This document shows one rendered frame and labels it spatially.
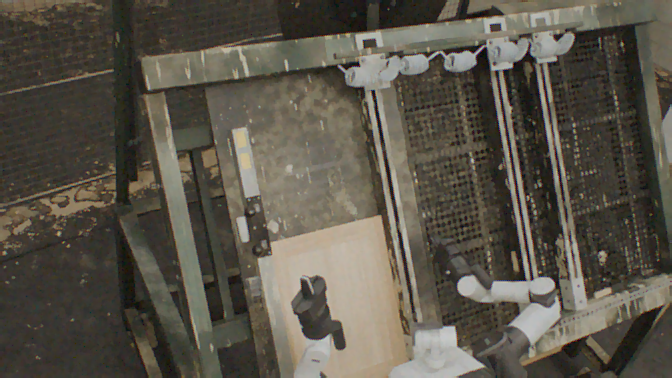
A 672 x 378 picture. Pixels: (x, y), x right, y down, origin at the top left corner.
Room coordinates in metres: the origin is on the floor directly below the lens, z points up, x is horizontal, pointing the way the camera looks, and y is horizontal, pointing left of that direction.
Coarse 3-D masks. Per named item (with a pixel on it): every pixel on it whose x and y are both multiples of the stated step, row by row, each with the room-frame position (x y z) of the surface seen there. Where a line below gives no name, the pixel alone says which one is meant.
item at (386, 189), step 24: (360, 48) 2.14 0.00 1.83; (384, 72) 2.05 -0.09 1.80; (360, 96) 2.11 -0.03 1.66; (384, 120) 2.06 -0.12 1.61; (384, 144) 2.02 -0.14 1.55; (384, 168) 1.96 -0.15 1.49; (384, 192) 1.91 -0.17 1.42; (384, 216) 1.88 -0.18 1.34; (408, 240) 1.84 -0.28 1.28; (408, 264) 1.79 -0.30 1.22; (408, 288) 1.75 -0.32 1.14; (408, 312) 1.68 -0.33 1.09; (408, 336) 1.64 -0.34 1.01; (408, 360) 1.61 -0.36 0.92
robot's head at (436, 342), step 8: (448, 328) 1.32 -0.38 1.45; (424, 336) 1.29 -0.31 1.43; (432, 336) 1.29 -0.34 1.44; (440, 336) 1.29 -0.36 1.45; (448, 336) 1.29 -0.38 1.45; (424, 344) 1.28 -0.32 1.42; (432, 344) 1.28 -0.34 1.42; (440, 344) 1.27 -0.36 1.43; (448, 344) 1.28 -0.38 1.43; (456, 344) 1.28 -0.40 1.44; (432, 352) 1.27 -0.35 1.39; (440, 352) 1.28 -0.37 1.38; (432, 360) 1.26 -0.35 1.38; (440, 360) 1.26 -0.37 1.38
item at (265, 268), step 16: (240, 128) 1.83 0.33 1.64; (240, 176) 1.74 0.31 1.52; (256, 176) 1.76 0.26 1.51; (240, 192) 1.73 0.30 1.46; (256, 192) 1.72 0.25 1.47; (256, 256) 1.60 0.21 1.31; (272, 272) 1.58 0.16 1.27; (272, 288) 1.55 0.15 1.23; (272, 304) 1.52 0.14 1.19; (272, 320) 1.49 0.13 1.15; (272, 336) 1.46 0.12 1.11; (288, 352) 1.44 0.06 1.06; (288, 368) 1.41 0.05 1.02
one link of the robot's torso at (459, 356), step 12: (456, 348) 1.36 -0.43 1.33; (420, 360) 1.29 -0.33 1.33; (444, 360) 1.27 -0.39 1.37; (456, 360) 1.30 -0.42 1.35; (468, 360) 1.30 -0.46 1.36; (396, 372) 1.24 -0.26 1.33; (408, 372) 1.23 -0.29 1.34; (420, 372) 1.23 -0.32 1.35; (432, 372) 1.24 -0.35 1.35; (444, 372) 1.24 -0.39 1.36; (456, 372) 1.24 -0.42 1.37; (468, 372) 1.24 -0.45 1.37; (480, 372) 1.24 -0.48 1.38
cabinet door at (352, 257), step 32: (352, 224) 1.83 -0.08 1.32; (288, 256) 1.66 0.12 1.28; (320, 256) 1.71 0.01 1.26; (352, 256) 1.76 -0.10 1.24; (384, 256) 1.81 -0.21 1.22; (288, 288) 1.59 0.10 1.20; (352, 288) 1.69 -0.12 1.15; (384, 288) 1.74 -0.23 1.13; (288, 320) 1.52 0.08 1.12; (352, 320) 1.62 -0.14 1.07; (384, 320) 1.67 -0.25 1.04; (352, 352) 1.55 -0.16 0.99; (384, 352) 1.60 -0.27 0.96
